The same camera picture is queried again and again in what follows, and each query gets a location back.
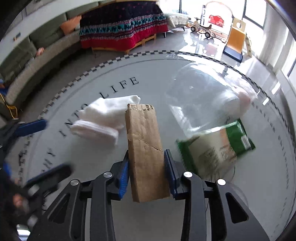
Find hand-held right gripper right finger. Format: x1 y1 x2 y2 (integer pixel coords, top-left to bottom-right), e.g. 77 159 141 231
164 149 270 241

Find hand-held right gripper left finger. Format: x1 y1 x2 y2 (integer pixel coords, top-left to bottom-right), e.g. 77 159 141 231
28 150 130 241

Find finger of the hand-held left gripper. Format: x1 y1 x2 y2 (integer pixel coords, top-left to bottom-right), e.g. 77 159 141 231
0 119 48 143
23 163 73 194

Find brown cardboard piece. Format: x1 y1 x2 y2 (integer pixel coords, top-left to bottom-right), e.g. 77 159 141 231
125 103 171 203

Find green snack packet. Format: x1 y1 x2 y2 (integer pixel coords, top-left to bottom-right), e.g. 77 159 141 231
176 119 256 180

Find white sock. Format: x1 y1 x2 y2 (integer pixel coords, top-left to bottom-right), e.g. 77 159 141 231
70 95 141 146

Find grey green sofa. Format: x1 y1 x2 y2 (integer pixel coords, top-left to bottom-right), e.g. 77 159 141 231
0 10 81 116

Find clear plastic jar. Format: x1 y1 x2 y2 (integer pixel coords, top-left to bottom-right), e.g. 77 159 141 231
165 61 259 138

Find orange cushion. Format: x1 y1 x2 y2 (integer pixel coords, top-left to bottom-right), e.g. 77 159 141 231
60 15 82 36

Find dark patterned blanket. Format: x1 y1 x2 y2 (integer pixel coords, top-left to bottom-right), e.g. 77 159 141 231
79 0 169 51

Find yellow children's slide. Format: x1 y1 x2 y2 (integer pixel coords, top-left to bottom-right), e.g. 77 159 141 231
222 17 247 62

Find wooden ride-on toy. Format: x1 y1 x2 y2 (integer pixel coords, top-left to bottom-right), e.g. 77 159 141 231
190 17 216 39

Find white pillow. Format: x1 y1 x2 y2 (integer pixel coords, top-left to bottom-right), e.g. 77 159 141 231
166 12 189 28

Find red toy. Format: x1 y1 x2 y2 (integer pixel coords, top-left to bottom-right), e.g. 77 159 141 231
208 15 225 26

